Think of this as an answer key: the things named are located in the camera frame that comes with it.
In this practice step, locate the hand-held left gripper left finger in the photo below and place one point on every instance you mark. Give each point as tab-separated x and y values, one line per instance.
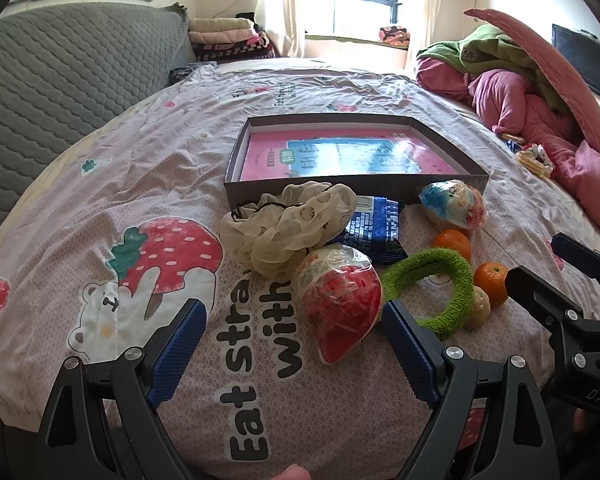
180	345

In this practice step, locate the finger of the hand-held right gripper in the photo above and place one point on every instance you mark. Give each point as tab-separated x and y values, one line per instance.
590	257
535	292

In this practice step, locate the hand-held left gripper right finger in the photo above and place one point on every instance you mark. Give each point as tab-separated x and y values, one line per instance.
410	355

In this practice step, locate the orange tangerine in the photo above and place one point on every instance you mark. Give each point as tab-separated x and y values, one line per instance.
490	282
455	245

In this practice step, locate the walnut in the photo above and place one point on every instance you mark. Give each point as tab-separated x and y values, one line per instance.
477	307

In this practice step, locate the red egg-shaped toy packet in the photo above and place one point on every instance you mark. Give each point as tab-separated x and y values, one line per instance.
340	310

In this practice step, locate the green fuzzy hair band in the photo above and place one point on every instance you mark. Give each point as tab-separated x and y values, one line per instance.
430	257

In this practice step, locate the blue egg-shaped toy packet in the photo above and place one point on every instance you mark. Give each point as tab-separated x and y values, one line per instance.
450	205

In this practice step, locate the blue snack packet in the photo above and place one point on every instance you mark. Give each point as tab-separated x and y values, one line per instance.
375	225

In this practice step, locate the cream sheer scrunchie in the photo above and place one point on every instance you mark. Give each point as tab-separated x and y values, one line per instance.
280	230

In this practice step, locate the grey cardboard box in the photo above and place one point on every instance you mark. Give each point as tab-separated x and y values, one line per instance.
260	192

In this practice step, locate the person's right hand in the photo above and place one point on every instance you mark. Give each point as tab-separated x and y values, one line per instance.
579	420

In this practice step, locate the person's left hand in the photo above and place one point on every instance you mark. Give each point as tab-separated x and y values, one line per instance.
290	473

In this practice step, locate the yellow biscuit packet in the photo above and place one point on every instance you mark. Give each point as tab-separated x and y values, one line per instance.
532	167

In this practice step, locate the floral scrunchie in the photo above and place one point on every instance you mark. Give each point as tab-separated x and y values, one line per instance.
539	152

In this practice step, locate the small blue candy packet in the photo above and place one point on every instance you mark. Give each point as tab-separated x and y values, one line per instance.
516	146

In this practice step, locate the orange biscuit packet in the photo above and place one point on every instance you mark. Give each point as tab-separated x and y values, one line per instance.
511	137

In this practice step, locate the pile of pink green bedding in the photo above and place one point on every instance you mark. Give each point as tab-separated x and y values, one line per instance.
505	95

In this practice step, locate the pink quilted cushion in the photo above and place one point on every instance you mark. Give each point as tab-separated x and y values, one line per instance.
555	70

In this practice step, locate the pink picture book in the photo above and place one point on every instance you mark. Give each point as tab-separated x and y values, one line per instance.
265	155

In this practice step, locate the green garment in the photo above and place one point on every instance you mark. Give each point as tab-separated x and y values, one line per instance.
495	50

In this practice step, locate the dark blue patterned cloth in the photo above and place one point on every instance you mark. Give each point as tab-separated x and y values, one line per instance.
190	72

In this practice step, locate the grey quilted headboard cover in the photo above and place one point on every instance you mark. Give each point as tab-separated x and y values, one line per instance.
55	85

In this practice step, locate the folded patterned cloth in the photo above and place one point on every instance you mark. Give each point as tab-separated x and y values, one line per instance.
394	35

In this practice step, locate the dark patterned folded blanket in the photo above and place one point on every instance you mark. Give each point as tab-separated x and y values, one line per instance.
240	52

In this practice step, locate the cream curtain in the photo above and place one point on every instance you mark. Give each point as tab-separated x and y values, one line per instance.
419	5
280	5

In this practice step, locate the pink folded blanket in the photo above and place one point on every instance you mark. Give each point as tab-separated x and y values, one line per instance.
220	37

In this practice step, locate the cream folded blanket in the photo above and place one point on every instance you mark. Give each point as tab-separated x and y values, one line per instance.
220	24

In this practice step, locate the dark framed window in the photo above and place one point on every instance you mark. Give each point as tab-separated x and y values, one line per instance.
355	0

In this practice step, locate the black wall television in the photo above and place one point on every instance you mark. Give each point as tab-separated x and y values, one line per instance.
582	60

